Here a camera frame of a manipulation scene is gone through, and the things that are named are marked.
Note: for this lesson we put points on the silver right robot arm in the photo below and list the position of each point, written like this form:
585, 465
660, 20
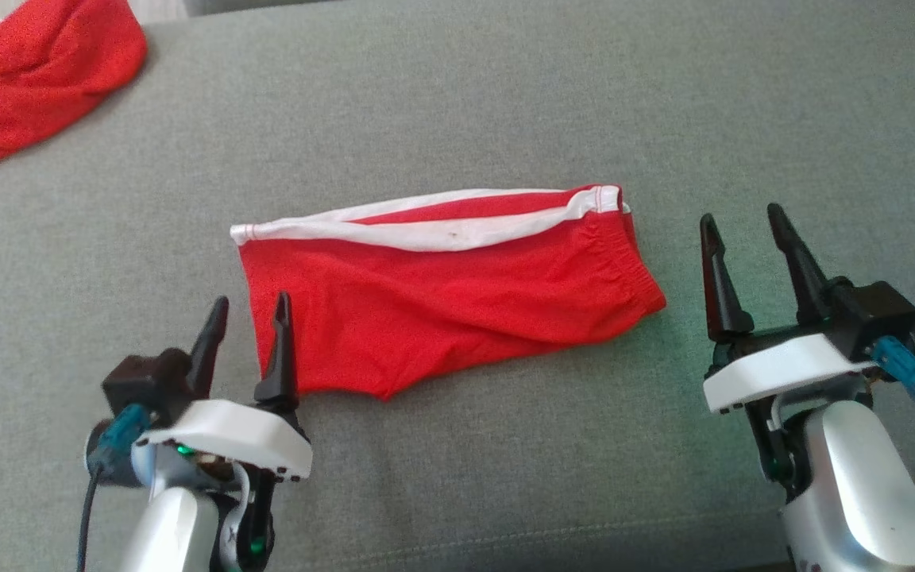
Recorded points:
855, 485

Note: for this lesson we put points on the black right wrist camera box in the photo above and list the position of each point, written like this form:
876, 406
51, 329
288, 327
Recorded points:
874, 318

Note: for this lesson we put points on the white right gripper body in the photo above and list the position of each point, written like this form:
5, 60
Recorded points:
783, 365

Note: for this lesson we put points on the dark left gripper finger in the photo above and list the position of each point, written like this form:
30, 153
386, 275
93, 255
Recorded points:
283, 373
207, 357

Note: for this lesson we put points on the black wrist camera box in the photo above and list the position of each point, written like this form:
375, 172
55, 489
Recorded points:
874, 318
148, 381

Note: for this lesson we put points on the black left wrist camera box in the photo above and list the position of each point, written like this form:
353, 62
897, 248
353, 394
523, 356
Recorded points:
148, 381

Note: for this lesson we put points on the red shorts with white stripe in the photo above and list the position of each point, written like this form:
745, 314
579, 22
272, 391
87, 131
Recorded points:
442, 310

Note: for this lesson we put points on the grey sofa seat cushion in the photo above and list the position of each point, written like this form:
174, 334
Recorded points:
505, 477

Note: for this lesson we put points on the red jersey with white sleeves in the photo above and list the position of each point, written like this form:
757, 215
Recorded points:
36, 71

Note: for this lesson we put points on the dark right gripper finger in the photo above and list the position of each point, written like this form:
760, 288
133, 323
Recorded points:
807, 278
723, 294

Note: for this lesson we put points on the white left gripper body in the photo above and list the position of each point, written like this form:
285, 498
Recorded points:
243, 437

